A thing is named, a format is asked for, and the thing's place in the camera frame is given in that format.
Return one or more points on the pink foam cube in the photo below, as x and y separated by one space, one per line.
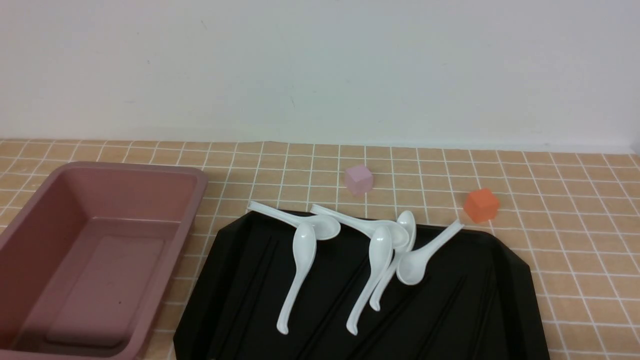
358 179

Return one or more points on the white spoon far left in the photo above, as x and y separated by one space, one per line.
325 226

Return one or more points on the white spoon left long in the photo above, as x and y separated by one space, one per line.
304 248

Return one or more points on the white spoon long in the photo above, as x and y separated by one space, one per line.
380 253
304 248

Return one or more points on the white spoon centre long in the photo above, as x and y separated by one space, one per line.
380 253

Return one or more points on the white spoon centre right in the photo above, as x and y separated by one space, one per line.
407 221

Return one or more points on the white spoon centre back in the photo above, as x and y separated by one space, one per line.
399 236

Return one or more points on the orange foam cube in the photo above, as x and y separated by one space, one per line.
481 205

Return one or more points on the black plastic tray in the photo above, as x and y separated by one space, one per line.
477 301

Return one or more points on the pink plastic bin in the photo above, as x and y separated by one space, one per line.
86 262

